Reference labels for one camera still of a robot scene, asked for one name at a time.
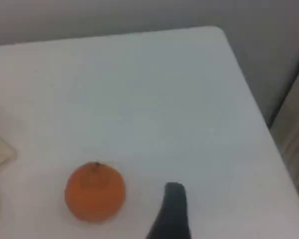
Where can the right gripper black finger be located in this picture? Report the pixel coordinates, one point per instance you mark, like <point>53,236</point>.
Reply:
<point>173,219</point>

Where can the orange tangerine with stem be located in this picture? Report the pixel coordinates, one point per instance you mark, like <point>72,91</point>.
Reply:
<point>94,194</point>

